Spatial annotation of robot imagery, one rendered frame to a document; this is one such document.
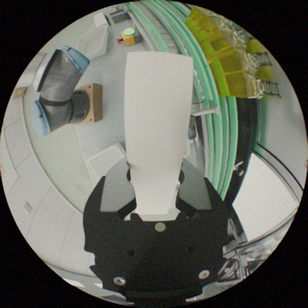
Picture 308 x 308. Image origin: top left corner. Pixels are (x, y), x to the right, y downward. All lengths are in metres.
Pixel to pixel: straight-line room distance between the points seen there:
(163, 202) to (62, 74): 0.33
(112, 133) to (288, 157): 0.70
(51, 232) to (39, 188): 1.30
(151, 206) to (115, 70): 0.52
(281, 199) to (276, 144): 0.18
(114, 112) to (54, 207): 3.42
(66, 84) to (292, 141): 0.58
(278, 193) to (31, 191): 3.75
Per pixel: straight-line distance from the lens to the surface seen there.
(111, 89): 0.49
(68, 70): 0.27
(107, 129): 0.51
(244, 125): 0.50
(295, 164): 0.37
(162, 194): 0.15
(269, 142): 0.39
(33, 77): 0.28
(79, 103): 0.40
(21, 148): 3.59
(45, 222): 3.55
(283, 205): 0.44
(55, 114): 0.31
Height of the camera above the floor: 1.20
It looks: 61 degrees down
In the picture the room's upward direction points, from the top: 177 degrees clockwise
